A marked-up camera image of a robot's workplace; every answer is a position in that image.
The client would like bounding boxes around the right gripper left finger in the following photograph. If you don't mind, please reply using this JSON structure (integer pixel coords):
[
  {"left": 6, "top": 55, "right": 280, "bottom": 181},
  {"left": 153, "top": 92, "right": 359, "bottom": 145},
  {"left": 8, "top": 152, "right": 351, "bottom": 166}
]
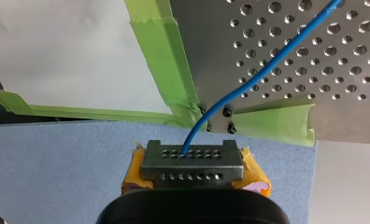
[{"left": 121, "top": 142, "right": 155, "bottom": 196}]

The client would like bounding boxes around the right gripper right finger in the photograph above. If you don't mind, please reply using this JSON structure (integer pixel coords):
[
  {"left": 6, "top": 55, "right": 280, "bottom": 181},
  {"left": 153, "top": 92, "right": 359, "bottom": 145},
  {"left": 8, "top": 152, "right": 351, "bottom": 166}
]
[{"left": 232, "top": 146, "right": 272, "bottom": 198}]

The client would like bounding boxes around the grey board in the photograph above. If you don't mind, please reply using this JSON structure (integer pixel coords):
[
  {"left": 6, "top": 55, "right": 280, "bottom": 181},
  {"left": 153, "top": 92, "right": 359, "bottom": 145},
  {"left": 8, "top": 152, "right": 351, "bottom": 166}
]
[{"left": 0, "top": 119, "right": 319, "bottom": 224}]

